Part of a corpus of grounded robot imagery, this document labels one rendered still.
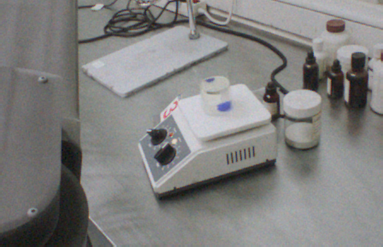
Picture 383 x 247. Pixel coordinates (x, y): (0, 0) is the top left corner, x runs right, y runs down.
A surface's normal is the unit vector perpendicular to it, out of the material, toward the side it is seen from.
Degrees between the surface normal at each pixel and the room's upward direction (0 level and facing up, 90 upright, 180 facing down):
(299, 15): 90
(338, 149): 0
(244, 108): 0
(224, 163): 90
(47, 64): 22
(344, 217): 0
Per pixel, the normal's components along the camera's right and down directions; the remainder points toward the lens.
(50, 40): 0.25, -0.74
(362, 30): -0.78, 0.42
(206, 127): -0.13, -0.83
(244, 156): 0.29, 0.50
